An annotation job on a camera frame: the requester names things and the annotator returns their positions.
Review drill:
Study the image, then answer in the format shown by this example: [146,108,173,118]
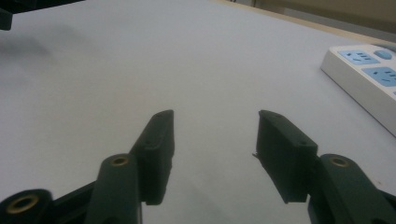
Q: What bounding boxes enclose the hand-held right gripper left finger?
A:
[84,109,176,224]

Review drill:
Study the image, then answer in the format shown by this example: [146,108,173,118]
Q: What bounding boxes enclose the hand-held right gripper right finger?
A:
[252,109,396,224]

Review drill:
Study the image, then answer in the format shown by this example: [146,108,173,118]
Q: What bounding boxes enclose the white power strip blue sockets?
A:
[319,44,396,138]

